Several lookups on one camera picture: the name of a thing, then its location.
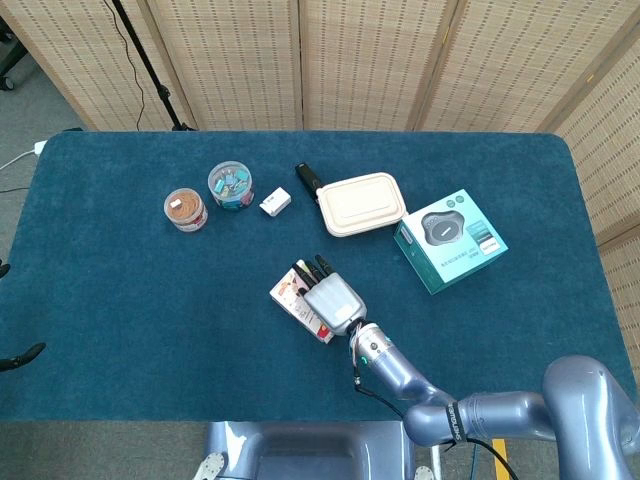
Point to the bamboo folding screen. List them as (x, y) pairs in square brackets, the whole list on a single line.
[(610, 165), (350, 65)]

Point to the black tripod stand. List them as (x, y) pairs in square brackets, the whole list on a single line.
[(150, 65)]

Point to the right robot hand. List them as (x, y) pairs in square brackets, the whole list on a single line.
[(332, 302)]

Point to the beige lidded lunch box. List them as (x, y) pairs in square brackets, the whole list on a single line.
[(361, 202)]

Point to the blue-grey robot torso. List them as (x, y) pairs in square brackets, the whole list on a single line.
[(310, 450)]

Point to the small white box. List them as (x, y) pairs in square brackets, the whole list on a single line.
[(275, 201)]

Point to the teal speaker product box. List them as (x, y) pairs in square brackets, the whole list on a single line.
[(450, 240)]

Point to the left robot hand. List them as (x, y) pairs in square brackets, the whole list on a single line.
[(22, 356)]

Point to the clear jar colourful binder clips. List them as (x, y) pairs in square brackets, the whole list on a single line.
[(231, 186)]

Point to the clear jar brown rubber bands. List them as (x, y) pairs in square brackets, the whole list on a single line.
[(185, 210)]

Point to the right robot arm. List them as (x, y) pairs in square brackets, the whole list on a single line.
[(500, 410)]

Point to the blue table mat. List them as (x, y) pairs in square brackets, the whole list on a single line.
[(150, 360)]

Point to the yellow floor tape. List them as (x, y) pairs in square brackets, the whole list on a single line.
[(501, 460)]

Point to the black marker pen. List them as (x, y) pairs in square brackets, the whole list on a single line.
[(306, 177)]

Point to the pink snack box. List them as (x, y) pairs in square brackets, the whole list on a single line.
[(287, 297)]

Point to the black wheeled chair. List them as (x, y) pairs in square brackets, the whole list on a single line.
[(9, 60)]

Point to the silver metal table leg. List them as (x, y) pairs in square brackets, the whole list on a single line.
[(435, 457)]

